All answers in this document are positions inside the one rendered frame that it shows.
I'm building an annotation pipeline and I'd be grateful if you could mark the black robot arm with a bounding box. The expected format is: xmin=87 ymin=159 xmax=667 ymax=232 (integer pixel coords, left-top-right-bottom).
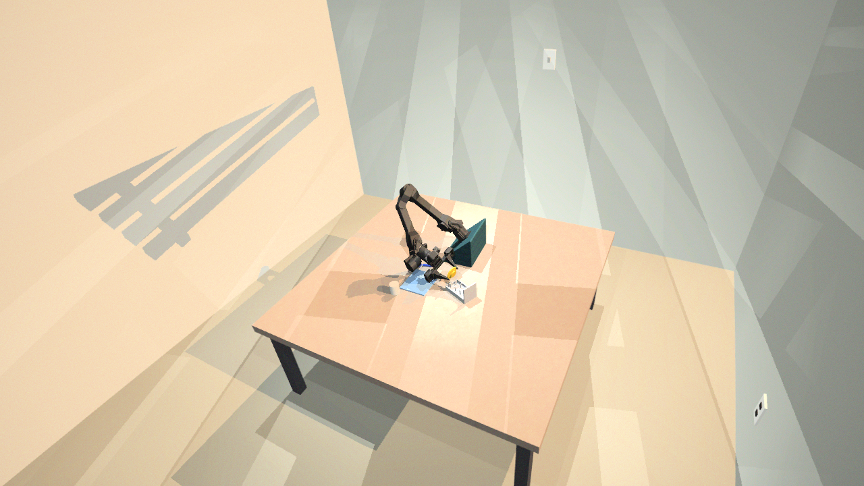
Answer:
xmin=396 ymin=184 xmax=471 ymax=272

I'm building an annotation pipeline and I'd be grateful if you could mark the white dish rack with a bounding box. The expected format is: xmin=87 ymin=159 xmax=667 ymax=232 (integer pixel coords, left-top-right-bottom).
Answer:
xmin=445 ymin=279 xmax=477 ymax=304

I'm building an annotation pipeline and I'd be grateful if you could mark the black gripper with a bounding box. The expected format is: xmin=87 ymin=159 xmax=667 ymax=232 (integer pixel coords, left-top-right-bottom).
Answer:
xmin=424 ymin=247 xmax=458 ymax=283

